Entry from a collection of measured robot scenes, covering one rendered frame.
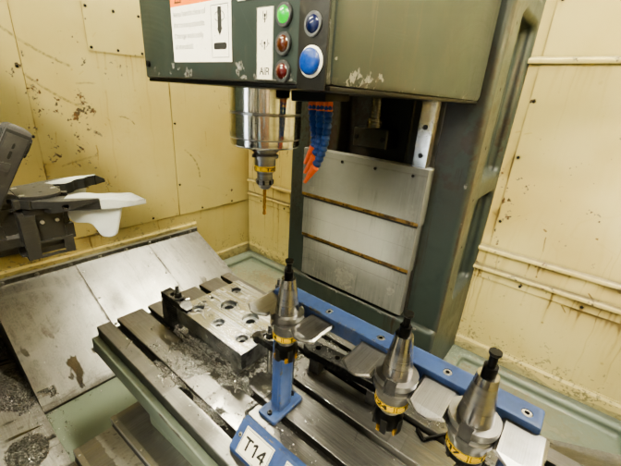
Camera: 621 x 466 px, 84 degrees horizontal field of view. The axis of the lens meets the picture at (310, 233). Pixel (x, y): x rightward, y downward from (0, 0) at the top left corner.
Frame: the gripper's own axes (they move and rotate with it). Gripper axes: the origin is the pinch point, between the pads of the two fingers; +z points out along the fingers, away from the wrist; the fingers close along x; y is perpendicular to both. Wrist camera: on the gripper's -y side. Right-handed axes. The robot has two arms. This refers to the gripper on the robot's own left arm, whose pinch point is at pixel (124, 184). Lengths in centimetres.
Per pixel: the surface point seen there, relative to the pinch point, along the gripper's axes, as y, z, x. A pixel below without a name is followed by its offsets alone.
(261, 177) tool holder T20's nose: 4.0, 32.5, -5.4
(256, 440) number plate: 50, 11, 18
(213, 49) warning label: -20.0, 13.9, 4.2
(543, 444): 23, 22, 59
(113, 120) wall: 1, 39, -107
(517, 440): 23, 20, 56
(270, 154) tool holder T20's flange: -1.3, 33.5, -3.7
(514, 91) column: -20, 115, 24
